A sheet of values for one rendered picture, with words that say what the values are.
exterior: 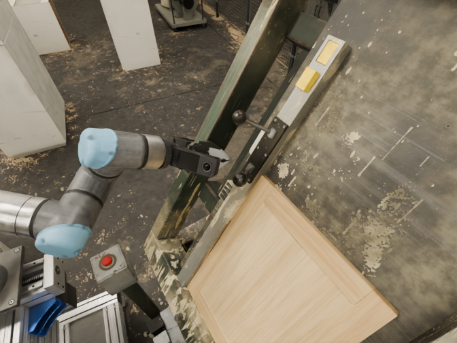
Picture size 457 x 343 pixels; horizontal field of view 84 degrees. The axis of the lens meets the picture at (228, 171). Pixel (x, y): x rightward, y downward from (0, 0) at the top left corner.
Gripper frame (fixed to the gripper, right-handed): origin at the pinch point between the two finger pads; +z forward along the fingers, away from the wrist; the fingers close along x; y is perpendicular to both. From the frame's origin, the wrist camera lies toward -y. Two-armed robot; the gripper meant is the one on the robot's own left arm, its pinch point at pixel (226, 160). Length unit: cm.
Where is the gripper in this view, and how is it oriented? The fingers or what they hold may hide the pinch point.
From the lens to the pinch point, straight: 70.2
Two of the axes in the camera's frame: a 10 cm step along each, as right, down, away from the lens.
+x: -2.5, 9.4, 2.2
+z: 7.0, 0.2, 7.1
